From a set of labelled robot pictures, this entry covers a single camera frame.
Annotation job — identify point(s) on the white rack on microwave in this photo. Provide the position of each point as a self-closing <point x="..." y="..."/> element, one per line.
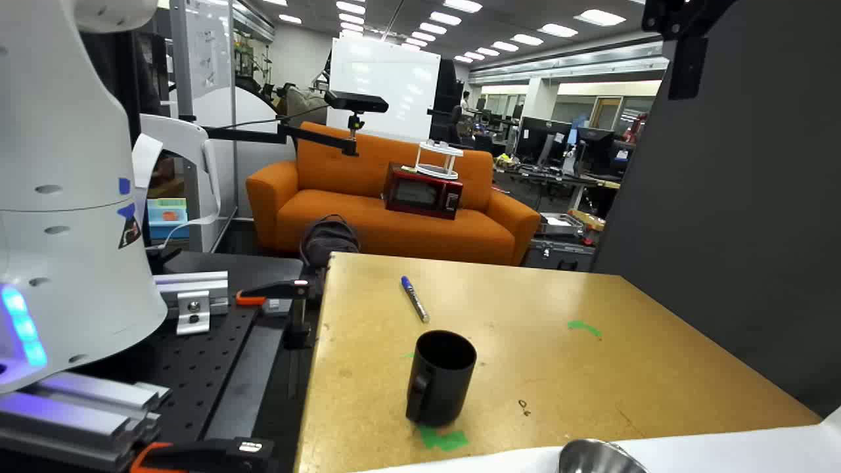
<point x="438" y="158"/>

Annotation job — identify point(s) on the red microwave oven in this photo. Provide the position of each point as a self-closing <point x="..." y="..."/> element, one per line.
<point x="419" y="192"/>

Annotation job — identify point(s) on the blue marker pen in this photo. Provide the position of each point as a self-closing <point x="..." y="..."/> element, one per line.
<point x="413" y="298"/>

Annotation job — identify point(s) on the white whiteboard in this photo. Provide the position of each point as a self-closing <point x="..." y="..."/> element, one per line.
<point x="402" y="76"/>

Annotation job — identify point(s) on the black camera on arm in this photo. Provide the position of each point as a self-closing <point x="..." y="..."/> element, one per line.
<point x="356" y="102"/>

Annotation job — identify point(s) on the black mug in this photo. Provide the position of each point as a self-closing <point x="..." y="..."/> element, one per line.
<point x="440" y="377"/>

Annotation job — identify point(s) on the aluminium extrusion rails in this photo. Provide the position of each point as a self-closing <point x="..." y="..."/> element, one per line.
<point x="83" y="420"/>

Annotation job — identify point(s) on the black backpack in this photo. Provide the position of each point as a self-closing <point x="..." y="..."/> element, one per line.
<point x="326" y="238"/>

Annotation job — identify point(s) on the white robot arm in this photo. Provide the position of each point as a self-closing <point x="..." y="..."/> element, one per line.
<point x="74" y="280"/>

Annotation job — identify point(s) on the black optical breadboard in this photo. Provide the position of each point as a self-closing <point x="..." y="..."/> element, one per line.
<point x="214" y="378"/>

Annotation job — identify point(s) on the green tape mark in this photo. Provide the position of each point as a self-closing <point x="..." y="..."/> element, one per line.
<point x="584" y="326"/>

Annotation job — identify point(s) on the orange black clamp front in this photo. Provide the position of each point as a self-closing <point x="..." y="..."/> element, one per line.
<point x="208" y="456"/>

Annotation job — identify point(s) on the dark grey partition panel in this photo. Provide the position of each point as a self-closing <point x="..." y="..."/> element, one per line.
<point x="731" y="202"/>

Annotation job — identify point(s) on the silver aluminium bracket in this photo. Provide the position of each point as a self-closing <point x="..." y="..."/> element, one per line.
<point x="196" y="298"/>

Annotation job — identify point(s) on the orange handled clamp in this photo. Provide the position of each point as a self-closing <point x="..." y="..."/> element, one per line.
<point x="281" y="290"/>

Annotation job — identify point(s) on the orange sofa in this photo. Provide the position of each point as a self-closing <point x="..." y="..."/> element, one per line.
<point x="321" y="181"/>

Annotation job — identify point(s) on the green tape under mug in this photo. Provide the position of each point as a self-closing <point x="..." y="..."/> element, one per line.
<point x="443" y="439"/>

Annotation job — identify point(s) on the silver metal bowl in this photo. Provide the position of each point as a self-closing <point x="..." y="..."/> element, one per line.
<point x="593" y="456"/>

